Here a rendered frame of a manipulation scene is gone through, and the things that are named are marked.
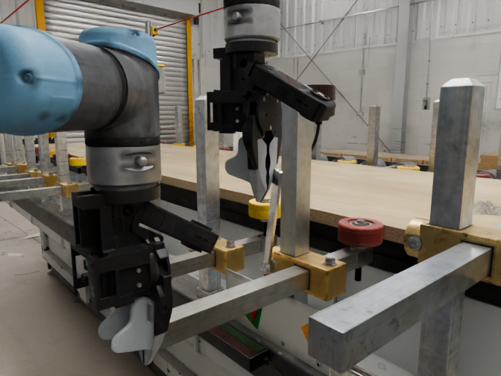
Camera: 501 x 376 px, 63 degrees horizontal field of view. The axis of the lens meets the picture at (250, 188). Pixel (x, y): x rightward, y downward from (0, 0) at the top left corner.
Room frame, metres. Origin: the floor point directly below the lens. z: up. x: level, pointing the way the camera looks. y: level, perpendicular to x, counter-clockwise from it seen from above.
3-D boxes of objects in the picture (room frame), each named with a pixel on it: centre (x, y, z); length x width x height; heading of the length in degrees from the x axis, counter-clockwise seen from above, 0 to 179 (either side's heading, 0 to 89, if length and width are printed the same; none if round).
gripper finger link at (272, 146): (0.59, -0.01, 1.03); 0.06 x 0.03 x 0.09; 61
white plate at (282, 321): (0.66, -0.04, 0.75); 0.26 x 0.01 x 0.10; 41
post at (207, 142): (0.85, 0.09, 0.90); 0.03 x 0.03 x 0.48; 41
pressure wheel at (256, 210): (0.90, -0.04, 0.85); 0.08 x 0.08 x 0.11
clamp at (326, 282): (0.64, -0.09, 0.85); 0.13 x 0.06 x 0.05; 41
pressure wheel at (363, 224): (0.71, -0.20, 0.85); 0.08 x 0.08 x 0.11
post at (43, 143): (1.79, 0.91, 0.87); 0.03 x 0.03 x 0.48; 41
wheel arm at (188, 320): (0.58, -0.05, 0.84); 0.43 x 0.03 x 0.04; 131
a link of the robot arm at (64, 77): (0.33, 0.18, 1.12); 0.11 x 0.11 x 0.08; 74
